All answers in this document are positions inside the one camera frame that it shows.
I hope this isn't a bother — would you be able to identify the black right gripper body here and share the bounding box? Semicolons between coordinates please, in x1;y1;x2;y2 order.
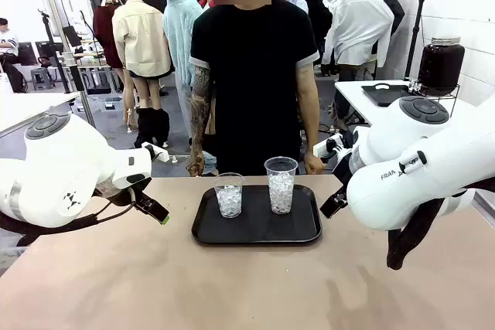
333;148;355;192

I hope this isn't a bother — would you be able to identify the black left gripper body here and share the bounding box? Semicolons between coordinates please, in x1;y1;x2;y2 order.
114;178;155;211

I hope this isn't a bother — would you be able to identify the tall clear iced cup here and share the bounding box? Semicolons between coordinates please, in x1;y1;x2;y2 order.
264;156;299;215

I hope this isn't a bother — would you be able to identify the short clear iced cup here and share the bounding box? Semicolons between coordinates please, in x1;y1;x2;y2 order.
213;172;245;219

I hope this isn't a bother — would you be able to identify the person's tattooed right forearm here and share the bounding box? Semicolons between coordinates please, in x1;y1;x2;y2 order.
187;94;213;157

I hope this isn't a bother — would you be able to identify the person's left forearm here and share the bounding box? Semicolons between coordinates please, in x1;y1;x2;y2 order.
297;94;320;155

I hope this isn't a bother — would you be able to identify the dark drink dispenser jar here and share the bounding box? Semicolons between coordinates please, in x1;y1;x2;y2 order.
417;36;466;96

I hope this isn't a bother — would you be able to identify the person's left hand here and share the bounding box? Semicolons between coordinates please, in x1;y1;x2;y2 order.
304;153;325;175

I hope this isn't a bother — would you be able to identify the person's right hand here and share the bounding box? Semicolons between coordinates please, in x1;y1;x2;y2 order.
186;153;205;177

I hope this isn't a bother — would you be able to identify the white side table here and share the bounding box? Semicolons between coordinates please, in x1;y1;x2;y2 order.
334;79;465;127

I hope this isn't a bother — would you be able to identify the black plastic serving tray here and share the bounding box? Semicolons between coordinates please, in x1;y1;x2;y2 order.
191;185;323;246

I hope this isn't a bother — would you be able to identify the metal pole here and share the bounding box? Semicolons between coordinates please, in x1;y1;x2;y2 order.
36;0;97;128

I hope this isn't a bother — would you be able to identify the person in black t-shirt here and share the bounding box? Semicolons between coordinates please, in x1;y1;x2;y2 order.
189;0;320;177

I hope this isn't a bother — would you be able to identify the black tripod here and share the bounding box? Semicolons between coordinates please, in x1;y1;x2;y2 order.
37;9;85;94

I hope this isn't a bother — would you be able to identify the large white table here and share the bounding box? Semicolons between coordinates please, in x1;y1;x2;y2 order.
0;92;80;136

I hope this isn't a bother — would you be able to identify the white shirt mannequin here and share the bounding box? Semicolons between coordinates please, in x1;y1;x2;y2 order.
323;0;395;76

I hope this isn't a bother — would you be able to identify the grey stool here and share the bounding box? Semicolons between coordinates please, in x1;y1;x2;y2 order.
29;67;56;91

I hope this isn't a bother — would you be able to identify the cream jacket mannequin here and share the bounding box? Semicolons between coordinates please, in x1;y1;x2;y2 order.
111;0;173;149

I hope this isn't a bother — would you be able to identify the black light stand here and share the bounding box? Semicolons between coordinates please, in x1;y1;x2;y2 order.
404;0;428;80

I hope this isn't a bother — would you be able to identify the black jacket mannequin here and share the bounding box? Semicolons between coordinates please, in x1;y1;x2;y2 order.
292;0;333;66

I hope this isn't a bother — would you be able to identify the dark red shirt mannequin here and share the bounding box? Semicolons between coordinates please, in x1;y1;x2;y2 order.
92;0;135;134

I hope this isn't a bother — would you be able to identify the light blue fleece mannequin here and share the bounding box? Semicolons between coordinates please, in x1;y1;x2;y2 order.
162;0;210;141

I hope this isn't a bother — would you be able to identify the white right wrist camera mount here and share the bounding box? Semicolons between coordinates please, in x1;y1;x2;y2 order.
312;133;355;159

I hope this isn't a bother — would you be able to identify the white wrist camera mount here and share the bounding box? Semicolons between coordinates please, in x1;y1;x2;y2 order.
312;133;355;159
141;142;170;163

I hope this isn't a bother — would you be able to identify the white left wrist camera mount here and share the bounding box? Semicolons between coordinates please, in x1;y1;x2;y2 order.
141;142;170;163

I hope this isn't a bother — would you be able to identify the black right arm cable sleeve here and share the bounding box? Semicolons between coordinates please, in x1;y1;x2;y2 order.
386;196;446;271

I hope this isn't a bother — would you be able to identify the black tray with handle hole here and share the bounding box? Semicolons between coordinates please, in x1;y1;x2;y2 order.
361;83;411;108

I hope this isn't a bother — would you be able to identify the black wire dispenser stand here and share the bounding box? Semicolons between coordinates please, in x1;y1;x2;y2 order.
417;83;462;111

